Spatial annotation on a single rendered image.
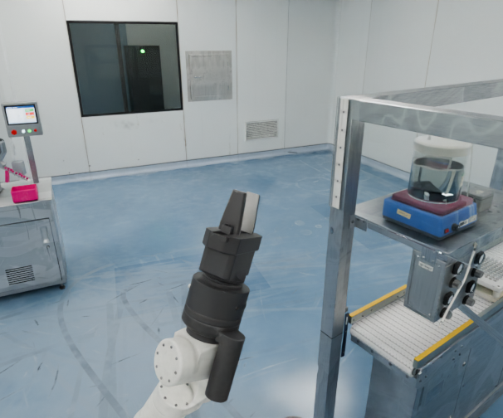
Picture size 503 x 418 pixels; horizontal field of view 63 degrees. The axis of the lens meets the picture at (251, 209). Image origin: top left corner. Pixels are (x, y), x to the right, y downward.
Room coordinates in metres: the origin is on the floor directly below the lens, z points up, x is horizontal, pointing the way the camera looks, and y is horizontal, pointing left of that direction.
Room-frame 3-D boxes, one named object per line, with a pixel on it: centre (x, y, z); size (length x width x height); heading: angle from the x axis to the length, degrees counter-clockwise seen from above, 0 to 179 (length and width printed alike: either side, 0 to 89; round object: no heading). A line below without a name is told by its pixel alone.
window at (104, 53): (5.73, 1.62, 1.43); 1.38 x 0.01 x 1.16; 115
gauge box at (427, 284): (1.06, -0.58, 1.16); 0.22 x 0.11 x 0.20; 126
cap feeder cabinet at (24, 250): (2.81, 1.82, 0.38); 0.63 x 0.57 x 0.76; 115
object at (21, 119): (3.03, 1.69, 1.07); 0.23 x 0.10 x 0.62; 115
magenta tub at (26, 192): (2.70, 1.60, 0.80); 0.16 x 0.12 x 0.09; 115
